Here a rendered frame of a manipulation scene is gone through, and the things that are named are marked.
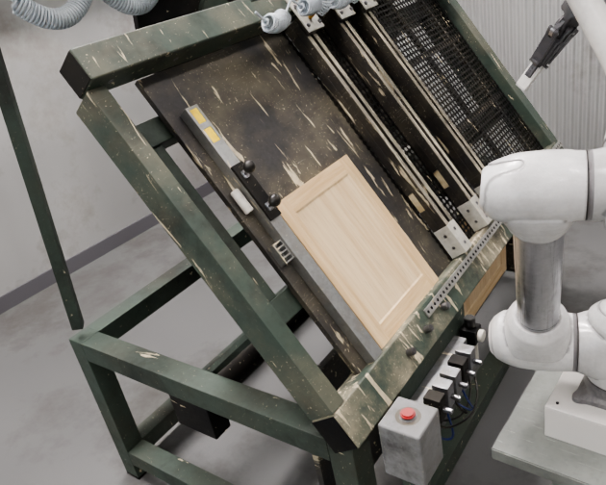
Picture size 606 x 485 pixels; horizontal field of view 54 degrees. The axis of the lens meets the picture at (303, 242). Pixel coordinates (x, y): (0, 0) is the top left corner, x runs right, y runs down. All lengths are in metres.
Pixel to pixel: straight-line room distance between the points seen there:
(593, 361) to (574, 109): 3.14
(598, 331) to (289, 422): 0.90
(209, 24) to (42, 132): 3.14
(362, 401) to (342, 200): 0.69
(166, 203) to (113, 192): 3.71
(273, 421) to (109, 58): 1.16
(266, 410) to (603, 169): 1.24
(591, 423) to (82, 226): 4.28
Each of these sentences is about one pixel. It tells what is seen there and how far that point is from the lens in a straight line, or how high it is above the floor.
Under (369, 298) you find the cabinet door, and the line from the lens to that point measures 1.97.
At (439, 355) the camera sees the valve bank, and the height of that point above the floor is 0.74.
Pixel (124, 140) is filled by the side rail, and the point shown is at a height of 1.68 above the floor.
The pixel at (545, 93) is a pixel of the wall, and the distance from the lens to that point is 4.67.
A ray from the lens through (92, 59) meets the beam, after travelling 1.75.
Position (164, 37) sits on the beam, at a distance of 1.91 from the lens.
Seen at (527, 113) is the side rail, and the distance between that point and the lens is 3.36.
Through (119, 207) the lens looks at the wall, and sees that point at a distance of 5.42.
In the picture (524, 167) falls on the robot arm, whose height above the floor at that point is 1.63.
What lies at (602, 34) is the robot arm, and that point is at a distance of 1.35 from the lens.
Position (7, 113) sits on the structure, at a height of 1.74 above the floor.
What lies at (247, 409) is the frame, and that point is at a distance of 1.98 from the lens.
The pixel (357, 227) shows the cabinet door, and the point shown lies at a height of 1.17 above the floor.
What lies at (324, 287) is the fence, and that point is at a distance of 1.83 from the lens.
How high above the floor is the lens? 2.07
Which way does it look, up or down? 27 degrees down
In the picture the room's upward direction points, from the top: 12 degrees counter-clockwise
